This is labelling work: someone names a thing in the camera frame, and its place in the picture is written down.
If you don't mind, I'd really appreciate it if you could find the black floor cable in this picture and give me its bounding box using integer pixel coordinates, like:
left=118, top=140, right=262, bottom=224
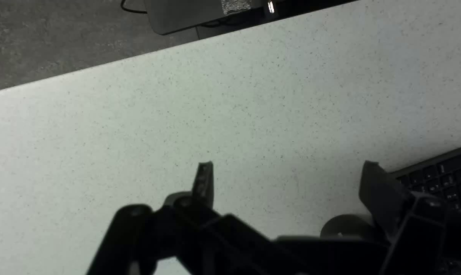
left=118, top=0, right=147, bottom=15

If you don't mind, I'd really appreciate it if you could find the black keyboard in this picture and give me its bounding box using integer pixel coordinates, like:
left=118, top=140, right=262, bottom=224
left=392, top=146, right=461, bottom=210

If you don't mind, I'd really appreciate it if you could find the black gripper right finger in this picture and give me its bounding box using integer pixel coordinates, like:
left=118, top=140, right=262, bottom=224
left=358, top=160, right=447, bottom=275

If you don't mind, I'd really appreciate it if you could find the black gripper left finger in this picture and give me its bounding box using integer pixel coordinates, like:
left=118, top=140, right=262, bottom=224
left=86, top=162, right=271, bottom=275

